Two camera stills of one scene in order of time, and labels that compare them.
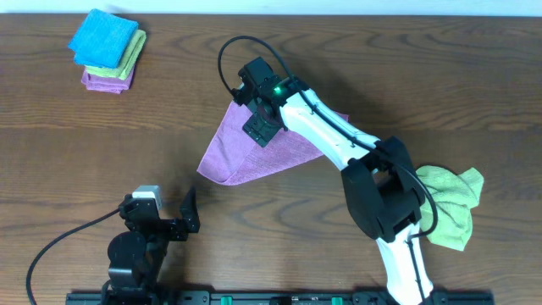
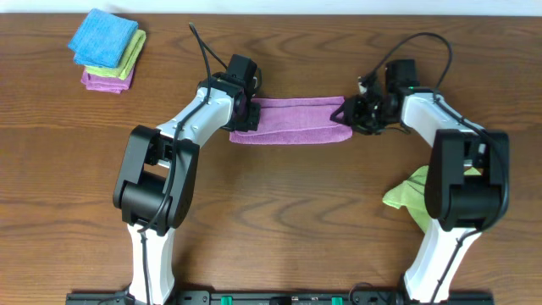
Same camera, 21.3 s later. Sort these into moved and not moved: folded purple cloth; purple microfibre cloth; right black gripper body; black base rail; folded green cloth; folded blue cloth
Moved: right black gripper body; purple microfibre cloth
Not moved: folded green cloth; black base rail; folded purple cloth; folded blue cloth
